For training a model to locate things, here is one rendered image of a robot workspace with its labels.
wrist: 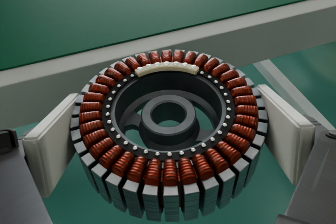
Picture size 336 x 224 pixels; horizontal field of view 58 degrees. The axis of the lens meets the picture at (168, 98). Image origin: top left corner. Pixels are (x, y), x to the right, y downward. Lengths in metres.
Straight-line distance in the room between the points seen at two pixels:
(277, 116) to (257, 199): 0.88
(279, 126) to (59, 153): 0.11
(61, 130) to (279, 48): 0.25
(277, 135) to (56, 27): 0.23
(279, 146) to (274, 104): 0.02
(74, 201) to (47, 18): 0.79
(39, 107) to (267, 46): 0.23
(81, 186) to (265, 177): 0.60
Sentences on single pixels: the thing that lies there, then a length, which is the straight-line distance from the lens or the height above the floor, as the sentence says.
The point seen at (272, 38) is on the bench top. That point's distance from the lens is 0.33.
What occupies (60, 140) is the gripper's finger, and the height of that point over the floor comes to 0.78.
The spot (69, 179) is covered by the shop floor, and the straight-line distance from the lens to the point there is 1.11.
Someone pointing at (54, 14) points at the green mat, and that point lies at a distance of 0.34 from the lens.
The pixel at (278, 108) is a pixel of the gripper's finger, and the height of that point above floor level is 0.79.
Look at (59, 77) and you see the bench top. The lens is 0.27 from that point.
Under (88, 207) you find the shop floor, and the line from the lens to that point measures 1.04.
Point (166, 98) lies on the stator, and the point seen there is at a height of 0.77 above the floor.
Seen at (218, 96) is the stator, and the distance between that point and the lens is 0.18.
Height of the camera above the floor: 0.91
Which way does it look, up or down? 46 degrees down
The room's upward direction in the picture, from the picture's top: 3 degrees counter-clockwise
